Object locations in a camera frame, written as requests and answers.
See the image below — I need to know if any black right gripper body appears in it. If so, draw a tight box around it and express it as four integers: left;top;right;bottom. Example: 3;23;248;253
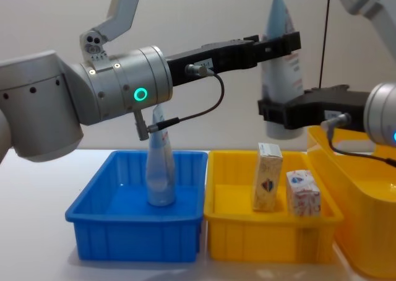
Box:
291;90;372;132

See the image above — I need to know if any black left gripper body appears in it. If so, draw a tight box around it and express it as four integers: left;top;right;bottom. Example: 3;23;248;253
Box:
166;40;259;87

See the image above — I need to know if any tall cream carton box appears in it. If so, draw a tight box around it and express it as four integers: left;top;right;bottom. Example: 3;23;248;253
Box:
252;142;284;213

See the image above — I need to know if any short white carton box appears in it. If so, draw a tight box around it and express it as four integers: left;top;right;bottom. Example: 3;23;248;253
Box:
285;169;322;218

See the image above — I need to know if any large yellow plastic bin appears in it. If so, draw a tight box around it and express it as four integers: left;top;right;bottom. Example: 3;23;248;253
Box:
306;125;396;279

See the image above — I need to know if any small yellow plastic bin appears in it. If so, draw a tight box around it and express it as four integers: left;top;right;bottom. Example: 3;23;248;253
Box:
204;150;345;262

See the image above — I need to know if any blue plastic bin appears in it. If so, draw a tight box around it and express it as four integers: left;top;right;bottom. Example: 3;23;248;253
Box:
64;150;209;262

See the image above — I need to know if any right gripper dark cable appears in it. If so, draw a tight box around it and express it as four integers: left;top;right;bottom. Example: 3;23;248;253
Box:
321;113;396;168

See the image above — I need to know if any gripper dark cable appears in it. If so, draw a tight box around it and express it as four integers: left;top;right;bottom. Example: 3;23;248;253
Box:
321;113;396;168
134;63;226;142

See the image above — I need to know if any left gripper dark cable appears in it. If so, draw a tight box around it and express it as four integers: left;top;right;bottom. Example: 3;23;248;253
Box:
134;63;226;142

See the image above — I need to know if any thin dark hanging cable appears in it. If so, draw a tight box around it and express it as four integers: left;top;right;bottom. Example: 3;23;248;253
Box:
318;0;332;90

